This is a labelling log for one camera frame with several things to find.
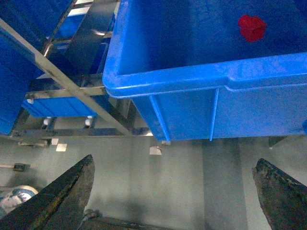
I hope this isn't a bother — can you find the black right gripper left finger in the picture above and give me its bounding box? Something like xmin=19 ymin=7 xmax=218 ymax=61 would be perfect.
xmin=0 ymin=155 xmax=95 ymax=230

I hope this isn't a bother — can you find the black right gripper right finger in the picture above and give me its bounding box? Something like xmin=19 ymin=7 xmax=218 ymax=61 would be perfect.
xmin=252 ymin=158 xmax=307 ymax=230

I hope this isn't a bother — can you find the red toy block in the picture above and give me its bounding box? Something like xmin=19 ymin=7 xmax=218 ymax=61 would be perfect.
xmin=238 ymin=14 xmax=267 ymax=43

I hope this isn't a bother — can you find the large blue bin left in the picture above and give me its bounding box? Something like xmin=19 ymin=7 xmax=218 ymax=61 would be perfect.
xmin=102 ymin=0 xmax=307 ymax=141

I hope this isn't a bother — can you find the steel rack upright post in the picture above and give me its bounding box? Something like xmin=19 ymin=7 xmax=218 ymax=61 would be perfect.
xmin=0 ymin=20 xmax=132 ymax=136

